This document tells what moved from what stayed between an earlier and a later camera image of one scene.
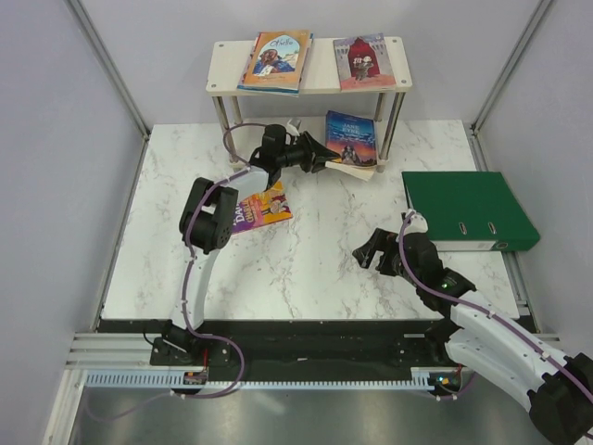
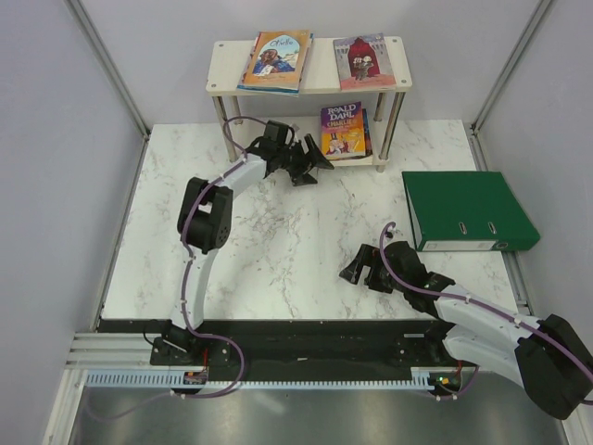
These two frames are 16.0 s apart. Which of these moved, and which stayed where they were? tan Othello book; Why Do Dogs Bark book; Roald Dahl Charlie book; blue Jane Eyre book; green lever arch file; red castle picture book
Moved: blue Jane Eyre book; Roald Dahl Charlie book
Stayed: red castle picture book; green lever arch file; Why Do Dogs Bark book; tan Othello book
